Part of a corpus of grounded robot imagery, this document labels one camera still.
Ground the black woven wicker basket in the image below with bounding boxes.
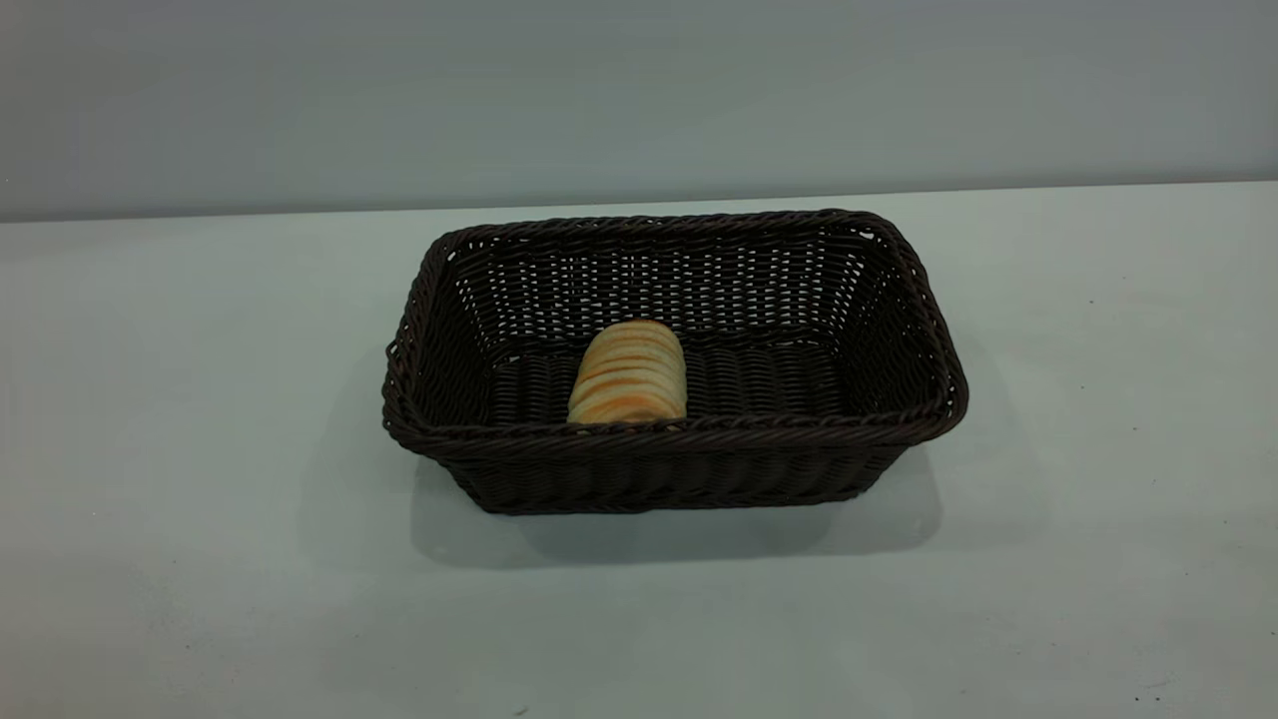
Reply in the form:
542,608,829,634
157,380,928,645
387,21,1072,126
381,208,970,517

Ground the ridged golden bread roll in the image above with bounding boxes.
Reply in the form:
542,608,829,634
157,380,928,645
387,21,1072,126
566,319,689,427

